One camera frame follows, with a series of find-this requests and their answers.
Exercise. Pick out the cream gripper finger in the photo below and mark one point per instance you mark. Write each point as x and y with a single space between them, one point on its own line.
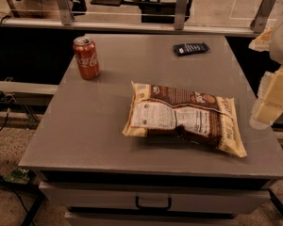
262 42
268 107

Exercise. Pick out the red Coca-Cola can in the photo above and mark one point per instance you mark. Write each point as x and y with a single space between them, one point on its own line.
86 57

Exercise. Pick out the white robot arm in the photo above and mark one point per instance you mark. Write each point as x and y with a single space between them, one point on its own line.
275 52

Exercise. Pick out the dark blue rxbar wrapper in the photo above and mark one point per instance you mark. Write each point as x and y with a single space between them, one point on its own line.
185 49

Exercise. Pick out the yellow brown chip bag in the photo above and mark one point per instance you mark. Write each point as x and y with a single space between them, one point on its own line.
197 117

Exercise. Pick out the green packet on floor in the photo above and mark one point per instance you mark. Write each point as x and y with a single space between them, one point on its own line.
18 176

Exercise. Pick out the right metal rail bracket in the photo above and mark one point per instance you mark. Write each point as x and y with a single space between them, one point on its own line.
259 22

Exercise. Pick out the black drawer handle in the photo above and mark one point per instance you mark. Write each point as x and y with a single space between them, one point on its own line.
156 204

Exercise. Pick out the left metal rail bracket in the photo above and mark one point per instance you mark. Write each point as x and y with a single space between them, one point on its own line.
66 15

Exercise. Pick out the black floor stand frame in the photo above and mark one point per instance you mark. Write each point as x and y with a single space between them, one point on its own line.
30 189

